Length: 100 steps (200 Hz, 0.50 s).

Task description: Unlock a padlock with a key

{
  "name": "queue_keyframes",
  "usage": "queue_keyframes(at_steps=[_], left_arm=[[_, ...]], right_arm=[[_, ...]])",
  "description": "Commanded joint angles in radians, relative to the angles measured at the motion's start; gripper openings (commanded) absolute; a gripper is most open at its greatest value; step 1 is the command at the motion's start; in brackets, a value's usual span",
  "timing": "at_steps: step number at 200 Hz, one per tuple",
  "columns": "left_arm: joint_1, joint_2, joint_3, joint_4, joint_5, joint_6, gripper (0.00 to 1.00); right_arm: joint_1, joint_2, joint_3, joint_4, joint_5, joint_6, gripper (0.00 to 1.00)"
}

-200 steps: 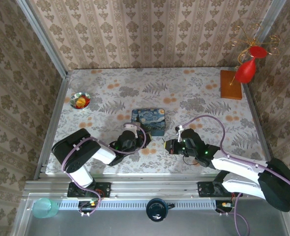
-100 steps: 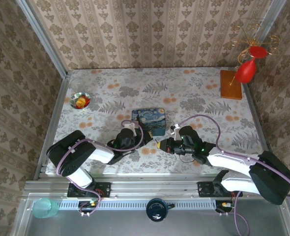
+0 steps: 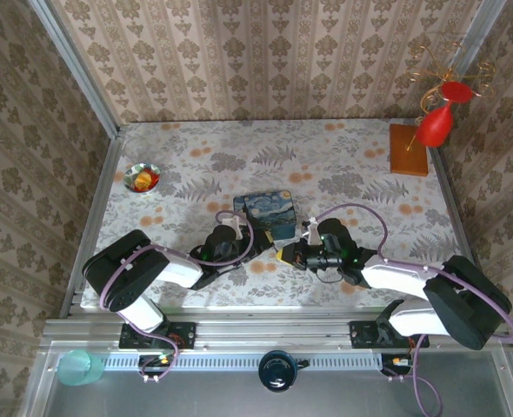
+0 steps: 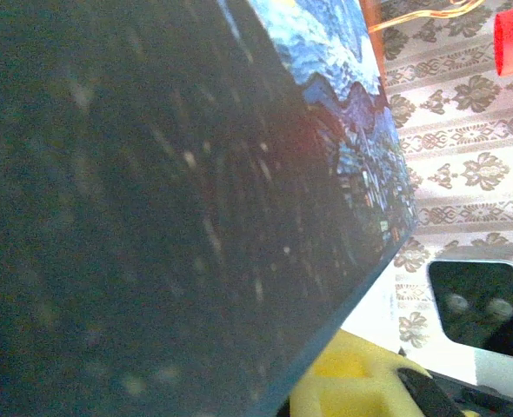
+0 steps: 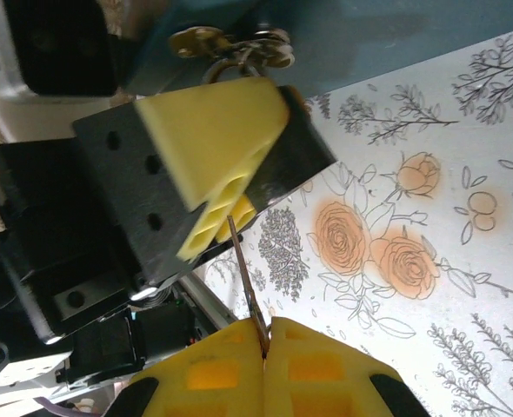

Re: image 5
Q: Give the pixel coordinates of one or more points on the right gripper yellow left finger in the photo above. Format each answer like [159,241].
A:
[213,378]

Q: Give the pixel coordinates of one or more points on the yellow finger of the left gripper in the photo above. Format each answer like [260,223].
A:
[213,130]
[213,228]

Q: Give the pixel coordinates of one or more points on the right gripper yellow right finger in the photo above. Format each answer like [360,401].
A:
[326,382]

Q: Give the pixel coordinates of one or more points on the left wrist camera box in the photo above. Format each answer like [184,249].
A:
[43,43]

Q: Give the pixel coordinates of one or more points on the black padlock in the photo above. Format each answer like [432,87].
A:
[300,147]

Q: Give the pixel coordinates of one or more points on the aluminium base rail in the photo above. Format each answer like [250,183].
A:
[204,299]

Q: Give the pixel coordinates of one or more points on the small metal key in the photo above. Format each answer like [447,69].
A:
[243,269]

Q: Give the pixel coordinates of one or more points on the starry night tin box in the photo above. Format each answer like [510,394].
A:
[369,39]

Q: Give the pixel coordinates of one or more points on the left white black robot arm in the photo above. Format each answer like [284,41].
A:
[21,369]

